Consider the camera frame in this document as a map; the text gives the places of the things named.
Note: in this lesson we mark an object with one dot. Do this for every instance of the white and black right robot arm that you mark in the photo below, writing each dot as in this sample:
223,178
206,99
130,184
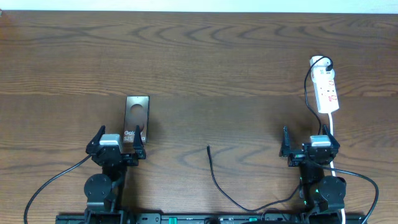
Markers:
322,194

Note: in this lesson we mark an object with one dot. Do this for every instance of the white power strip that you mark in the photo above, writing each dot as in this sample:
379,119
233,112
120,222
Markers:
324,85

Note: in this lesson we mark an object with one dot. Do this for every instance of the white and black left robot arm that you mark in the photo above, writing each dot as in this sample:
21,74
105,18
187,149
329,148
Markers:
104,190

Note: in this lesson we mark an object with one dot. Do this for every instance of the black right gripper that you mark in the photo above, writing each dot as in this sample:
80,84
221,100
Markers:
285,148

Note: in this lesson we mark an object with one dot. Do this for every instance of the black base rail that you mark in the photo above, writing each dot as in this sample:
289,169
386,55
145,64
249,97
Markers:
156,218

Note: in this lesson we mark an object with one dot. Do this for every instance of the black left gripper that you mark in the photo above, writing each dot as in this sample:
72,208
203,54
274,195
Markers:
140,151

